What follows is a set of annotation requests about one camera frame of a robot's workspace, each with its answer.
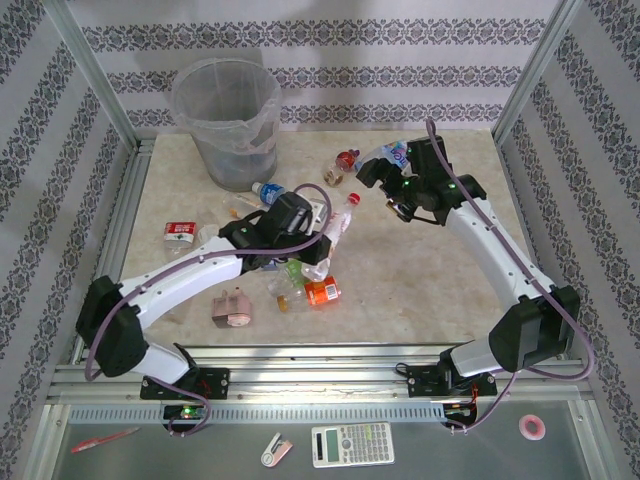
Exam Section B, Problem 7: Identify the blue pink label bottle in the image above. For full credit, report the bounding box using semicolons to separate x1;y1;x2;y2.
358;139;417;172

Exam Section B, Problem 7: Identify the clear bottle round blue label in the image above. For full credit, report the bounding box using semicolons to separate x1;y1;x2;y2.
249;180;289;207

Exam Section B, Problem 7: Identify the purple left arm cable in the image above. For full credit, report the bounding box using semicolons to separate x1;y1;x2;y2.
84;183;332;440

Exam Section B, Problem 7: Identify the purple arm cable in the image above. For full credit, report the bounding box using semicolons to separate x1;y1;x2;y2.
424;117;597;435
84;183;332;440

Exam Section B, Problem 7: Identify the small white pink cutter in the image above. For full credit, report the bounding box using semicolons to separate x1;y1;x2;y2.
259;432;295;469

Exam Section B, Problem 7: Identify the translucent plastic waste bin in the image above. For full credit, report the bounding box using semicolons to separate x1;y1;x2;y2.
171;57;284;192

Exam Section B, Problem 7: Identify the pink tape roll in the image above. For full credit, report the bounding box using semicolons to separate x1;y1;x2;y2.
517;413;547;442

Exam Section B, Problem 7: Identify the green label clear bottle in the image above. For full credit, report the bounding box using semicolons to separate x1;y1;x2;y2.
266;257;316;297

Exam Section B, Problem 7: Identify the red pen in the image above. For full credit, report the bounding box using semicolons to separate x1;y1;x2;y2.
69;426;142;455

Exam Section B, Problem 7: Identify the small LED circuit board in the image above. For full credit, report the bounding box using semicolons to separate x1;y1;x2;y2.
163;403;209;422

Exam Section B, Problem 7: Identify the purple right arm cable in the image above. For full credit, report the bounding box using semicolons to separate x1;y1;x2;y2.
424;117;597;435

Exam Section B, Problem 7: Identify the aluminium side rail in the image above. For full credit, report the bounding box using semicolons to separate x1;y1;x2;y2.
69;139;154;366

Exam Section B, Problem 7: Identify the orange label clear bottle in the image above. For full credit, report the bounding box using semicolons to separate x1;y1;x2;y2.
276;275;345;315

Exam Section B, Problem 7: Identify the clear plastic bin liner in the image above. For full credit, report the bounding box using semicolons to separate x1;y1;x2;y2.
173;58;282;157

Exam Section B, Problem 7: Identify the white label red cap bottle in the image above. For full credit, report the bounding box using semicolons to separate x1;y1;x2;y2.
299;191;363;282

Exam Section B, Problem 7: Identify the perforated grey cable duct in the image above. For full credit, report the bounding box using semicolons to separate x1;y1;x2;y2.
67;403;447;425

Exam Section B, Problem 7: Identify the aluminium frame post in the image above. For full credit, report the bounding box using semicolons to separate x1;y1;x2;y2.
492;0;592;144
43;0;144;154

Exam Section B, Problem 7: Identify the long aluminium base rail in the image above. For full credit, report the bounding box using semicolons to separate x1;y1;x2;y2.
53;342;594;402

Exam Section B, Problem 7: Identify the small red label bottle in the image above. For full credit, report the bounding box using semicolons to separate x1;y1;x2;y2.
321;148;362;189

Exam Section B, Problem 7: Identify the grey scientific calculator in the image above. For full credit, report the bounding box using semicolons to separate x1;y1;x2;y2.
310;421;396;470

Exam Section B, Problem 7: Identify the pink plastic pencil sharpener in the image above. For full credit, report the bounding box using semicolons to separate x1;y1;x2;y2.
209;285;255;330

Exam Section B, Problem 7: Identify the small clear tan-label bottle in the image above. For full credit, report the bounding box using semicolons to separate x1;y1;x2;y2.
221;191;264;220

